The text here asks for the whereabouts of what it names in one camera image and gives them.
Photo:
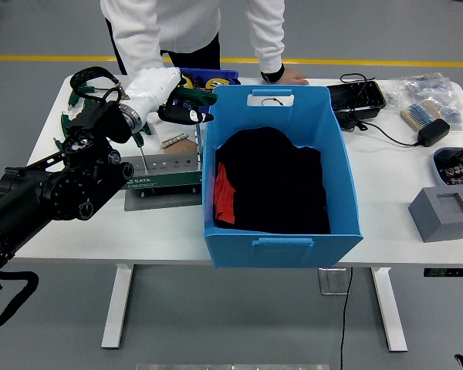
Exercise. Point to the black plastic tray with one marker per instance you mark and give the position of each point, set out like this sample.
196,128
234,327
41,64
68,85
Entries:
355,98

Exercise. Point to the grey foam box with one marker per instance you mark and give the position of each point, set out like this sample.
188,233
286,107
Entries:
436,223

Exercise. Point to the large blue plastic bin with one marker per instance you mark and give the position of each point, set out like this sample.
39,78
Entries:
278,252

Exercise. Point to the metal floor plate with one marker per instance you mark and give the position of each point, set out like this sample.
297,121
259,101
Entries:
332,281

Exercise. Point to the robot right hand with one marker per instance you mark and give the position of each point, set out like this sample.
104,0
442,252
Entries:
461,363

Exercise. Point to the small dark blue parts bin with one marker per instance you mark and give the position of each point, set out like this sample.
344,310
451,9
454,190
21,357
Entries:
216,73

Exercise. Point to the person's left forearm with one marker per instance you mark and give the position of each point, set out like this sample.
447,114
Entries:
268,50

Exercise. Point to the black cloth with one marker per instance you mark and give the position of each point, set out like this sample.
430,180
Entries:
274,181

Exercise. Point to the taped resistor strip bundle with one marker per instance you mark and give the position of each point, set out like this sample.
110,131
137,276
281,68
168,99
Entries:
418,115

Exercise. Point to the person's right hand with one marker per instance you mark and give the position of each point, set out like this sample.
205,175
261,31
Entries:
181,147

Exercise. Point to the person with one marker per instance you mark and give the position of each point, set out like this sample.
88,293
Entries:
185,23

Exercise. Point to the white table leg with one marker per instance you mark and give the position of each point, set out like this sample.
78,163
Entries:
117,308
389,308

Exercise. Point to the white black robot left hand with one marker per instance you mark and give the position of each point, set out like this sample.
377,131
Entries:
154,86

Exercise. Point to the yellow black tape measure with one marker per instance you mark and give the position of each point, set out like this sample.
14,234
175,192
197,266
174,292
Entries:
216,83

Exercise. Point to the clear plastic bags of resistors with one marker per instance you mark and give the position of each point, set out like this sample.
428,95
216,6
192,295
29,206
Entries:
428,88

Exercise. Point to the black wrist watch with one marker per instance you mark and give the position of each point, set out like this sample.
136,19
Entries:
274,75

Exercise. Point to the black power adapter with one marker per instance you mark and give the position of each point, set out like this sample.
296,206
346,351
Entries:
432,132

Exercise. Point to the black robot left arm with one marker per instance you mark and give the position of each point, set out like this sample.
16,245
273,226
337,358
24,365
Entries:
42,192

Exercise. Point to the green silver wrench holder stand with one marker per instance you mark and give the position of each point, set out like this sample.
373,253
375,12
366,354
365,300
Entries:
166,180

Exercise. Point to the red cloth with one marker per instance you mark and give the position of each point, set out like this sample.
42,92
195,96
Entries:
224,196

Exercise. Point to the person's left hand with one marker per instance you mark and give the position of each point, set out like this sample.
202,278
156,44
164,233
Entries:
293,78

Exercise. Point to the black table control panel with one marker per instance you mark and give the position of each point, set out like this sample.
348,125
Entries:
447,272

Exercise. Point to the light blue tray of electronics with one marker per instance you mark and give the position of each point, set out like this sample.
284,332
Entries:
457,167

